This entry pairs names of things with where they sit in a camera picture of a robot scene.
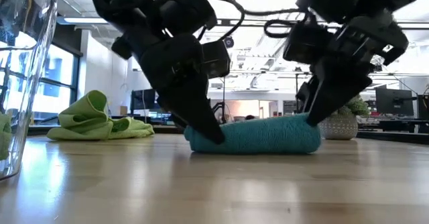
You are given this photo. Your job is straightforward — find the black aluminium table frame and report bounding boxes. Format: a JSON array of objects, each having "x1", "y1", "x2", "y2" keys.
[{"x1": 28, "y1": 125, "x2": 429, "y2": 146}]

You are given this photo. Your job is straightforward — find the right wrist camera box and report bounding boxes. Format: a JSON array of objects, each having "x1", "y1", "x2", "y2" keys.
[{"x1": 283, "y1": 21, "x2": 332, "y2": 64}]

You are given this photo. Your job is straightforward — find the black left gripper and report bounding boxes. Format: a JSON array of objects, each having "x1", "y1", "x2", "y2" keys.
[{"x1": 111, "y1": 35, "x2": 226, "y2": 145}]

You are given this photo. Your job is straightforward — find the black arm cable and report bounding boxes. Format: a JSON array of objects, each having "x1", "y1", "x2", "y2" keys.
[
  {"x1": 197, "y1": 0, "x2": 246, "y2": 42},
  {"x1": 233, "y1": 0, "x2": 309, "y2": 40}
]

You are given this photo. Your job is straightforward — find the lime green microfiber towel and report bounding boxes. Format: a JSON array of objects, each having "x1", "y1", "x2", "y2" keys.
[{"x1": 46, "y1": 89, "x2": 156, "y2": 142}]

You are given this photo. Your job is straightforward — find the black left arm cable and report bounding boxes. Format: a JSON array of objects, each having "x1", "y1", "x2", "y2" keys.
[{"x1": 197, "y1": 0, "x2": 246, "y2": 42}]

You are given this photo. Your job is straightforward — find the black computer monitor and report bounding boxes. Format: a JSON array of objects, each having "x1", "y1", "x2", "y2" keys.
[
  {"x1": 417, "y1": 94, "x2": 429, "y2": 121},
  {"x1": 129, "y1": 88, "x2": 157, "y2": 113},
  {"x1": 374, "y1": 88, "x2": 415, "y2": 116}
]

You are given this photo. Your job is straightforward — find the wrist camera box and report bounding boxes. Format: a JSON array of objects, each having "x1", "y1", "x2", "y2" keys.
[
  {"x1": 283, "y1": 21, "x2": 332, "y2": 64},
  {"x1": 200, "y1": 40, "x2": 231, "y2": 80}
]

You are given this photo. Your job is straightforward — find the artificial green potted plant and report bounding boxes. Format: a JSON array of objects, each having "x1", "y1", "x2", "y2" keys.
[{"x1": 318, "y1": 95, "x2": 371, "y2": 141}]

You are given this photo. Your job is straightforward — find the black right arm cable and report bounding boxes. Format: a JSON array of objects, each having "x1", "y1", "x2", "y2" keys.
[{"x1": 233, "y1": 0, "x2": 309, "y2": 40}]

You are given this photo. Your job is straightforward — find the clear plastic basket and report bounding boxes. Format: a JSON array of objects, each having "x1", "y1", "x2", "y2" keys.
[{"x1": 0, "y1": 0, "x2": 58, "y2": 181}]

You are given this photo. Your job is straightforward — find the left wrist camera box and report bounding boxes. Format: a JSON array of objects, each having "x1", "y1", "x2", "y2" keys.
[{"x1": 200, "y1": 40, "x2": 231, "y2": 80}]

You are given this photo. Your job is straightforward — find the teal microfiber towel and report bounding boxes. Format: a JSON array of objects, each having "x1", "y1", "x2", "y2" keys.
[{"x1": 183, "y1": 113, "x2": 322, "y2": 155}]

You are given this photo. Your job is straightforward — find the large office window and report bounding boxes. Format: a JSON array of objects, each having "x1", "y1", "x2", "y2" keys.
[{"x1": 33, "y1": 29, "x2": 81, "y2": 124}]

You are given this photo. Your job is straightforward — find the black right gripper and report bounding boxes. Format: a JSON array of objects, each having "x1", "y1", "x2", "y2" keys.
[{"x1": 296, "y1": 12, "x2": 409, "y2": 127}]

